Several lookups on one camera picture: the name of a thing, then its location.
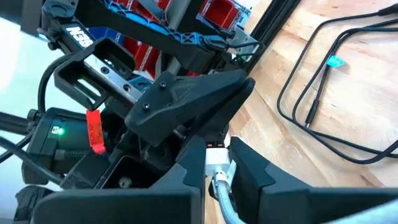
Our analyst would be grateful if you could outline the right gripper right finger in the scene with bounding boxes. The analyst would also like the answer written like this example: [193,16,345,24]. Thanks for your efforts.
[229,136,398,224]

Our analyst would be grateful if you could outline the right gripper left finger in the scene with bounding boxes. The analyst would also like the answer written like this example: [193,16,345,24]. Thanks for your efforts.
[32,133,208,224]

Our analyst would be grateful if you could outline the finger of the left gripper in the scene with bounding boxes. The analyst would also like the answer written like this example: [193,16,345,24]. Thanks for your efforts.
[123,68,249,147]
[192,77,256,143]

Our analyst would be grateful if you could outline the grey braided USB cable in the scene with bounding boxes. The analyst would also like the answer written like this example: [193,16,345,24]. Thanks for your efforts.
[204,140,398,224]

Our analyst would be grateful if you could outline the red tag label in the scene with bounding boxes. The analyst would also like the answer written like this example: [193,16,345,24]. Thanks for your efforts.
[85,108,108,156]

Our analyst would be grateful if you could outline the red storage bin rack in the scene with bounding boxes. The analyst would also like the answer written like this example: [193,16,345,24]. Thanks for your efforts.
[86,0,259,80]

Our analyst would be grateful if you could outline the black USB cable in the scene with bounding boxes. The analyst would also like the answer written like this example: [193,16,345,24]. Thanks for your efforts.
[276,2,398,166]

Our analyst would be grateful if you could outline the black metal table frame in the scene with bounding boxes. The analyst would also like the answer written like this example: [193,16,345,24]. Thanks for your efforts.
[244,0,303,76]

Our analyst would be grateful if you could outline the teal cable tag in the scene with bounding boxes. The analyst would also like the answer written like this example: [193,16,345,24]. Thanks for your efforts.
[326,54,346,68]

